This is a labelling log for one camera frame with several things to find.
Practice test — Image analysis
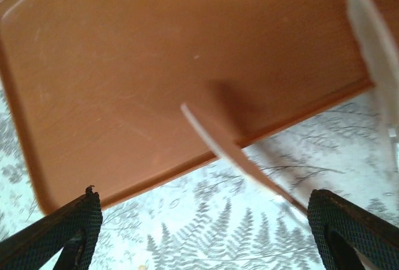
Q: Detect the brown wooden cutting board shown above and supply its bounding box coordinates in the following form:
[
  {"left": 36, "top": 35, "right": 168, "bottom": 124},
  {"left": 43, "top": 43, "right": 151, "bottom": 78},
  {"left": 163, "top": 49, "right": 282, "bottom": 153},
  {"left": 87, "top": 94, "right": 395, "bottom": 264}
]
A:
[{"left": 0, "top": 0, "right": 399, "bottom": 216}]

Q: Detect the floral fern tablecloth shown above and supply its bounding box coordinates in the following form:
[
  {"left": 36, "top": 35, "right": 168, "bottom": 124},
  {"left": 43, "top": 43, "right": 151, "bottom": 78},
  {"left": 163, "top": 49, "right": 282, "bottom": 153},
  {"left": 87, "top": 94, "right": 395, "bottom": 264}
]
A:
[{"left": 0, "top": 0, "right": 399, "bottom": 270}]

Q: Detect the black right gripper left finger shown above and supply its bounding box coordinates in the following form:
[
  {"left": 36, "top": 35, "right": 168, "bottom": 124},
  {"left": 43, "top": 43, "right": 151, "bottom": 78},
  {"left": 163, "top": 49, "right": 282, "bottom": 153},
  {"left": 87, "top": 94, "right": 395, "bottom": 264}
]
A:
[{"left": 0, "top": 185, "right": 104, "bottom": 270}]

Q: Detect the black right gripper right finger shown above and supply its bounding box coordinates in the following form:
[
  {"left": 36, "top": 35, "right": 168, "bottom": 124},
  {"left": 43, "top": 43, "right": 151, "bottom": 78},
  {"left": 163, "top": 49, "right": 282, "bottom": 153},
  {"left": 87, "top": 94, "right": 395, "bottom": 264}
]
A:
[{"left": 307, "top": 188, "right": 399, "bottom": 270}]

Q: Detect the cartoon animal paper bag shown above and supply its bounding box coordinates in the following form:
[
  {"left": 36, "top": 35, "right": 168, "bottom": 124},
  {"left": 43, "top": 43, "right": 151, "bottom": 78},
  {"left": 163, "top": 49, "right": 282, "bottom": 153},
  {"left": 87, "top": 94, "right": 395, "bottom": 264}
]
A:
[{"left": 180, "top": 0, "right": 399, "bottom": 218}]

